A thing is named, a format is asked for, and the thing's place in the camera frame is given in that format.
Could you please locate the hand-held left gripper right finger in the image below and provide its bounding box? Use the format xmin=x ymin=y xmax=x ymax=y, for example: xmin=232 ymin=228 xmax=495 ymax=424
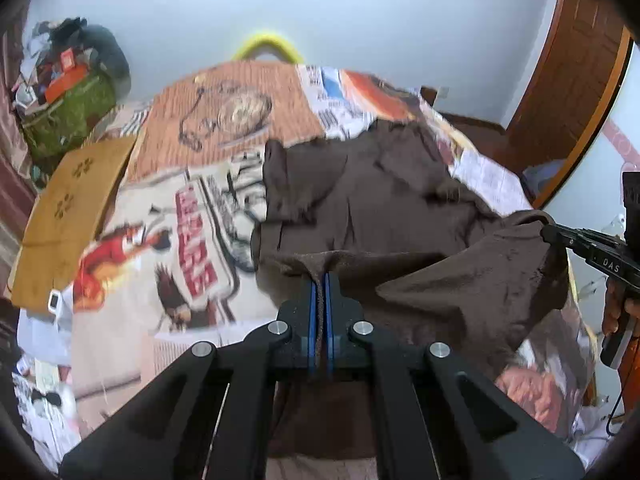
xmin=325 ymin=271 xmax=586 ymax=480

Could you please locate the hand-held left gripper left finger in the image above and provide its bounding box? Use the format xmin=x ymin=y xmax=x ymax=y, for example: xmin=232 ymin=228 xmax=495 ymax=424
xmin=59 ymin=271 xmax=326 ymax=480

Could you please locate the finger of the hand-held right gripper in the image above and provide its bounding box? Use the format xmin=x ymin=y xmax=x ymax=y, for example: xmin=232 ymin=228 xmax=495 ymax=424
xmin=541 ymin=223 xmax=593 ymax=261

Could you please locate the brown garment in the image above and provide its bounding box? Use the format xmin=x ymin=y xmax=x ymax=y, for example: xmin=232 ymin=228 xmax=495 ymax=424
xmin=250 ymin=120 xmax=571 ymax=461

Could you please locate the person's right hand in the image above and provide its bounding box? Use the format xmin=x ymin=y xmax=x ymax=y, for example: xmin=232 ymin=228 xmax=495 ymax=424
xmin=602 ymin=277 xmax=640 ymax=336

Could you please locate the printed blanket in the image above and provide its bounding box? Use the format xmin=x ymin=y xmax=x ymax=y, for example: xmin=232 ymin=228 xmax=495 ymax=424
xmin=15 ymin=62 xmax=598 ymax=480

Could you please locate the brown wooden door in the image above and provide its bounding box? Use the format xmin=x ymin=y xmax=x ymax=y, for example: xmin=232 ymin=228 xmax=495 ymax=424
xmin=505 ymin=0 xmax=633 ymax=211

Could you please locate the yellow wooden board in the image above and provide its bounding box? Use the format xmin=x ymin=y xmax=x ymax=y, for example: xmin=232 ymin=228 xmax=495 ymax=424
xmin=11 ymin=136 xmax=138 ymax=309

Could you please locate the yellow hoop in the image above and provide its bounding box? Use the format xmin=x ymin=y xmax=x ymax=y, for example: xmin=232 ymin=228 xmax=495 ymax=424
xmin=231 ymin=32 xmax=304 ymax=65

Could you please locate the green bag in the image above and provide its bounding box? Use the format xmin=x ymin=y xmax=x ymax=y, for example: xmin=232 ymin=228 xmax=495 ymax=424
xmin=20 ymin=72 xmax=118 ymax=161

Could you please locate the striped pink curtain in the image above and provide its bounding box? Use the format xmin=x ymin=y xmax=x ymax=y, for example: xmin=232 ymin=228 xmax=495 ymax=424
xmin=0 ymin=10 xmax=38 ymax=291

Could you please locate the grey bag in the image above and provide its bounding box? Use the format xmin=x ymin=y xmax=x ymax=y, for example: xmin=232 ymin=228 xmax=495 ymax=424
xmin=82 ymin=25 xmax=132 ymax=98

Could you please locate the orange box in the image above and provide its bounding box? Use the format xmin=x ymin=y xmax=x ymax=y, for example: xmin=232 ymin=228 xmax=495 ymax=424
xmin=45 ymin=50 xmax=91 ymax=102

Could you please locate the black cable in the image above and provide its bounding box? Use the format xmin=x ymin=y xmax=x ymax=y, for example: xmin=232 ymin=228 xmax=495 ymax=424
xmin=605 ymin=360 xmax=632 ymax=437

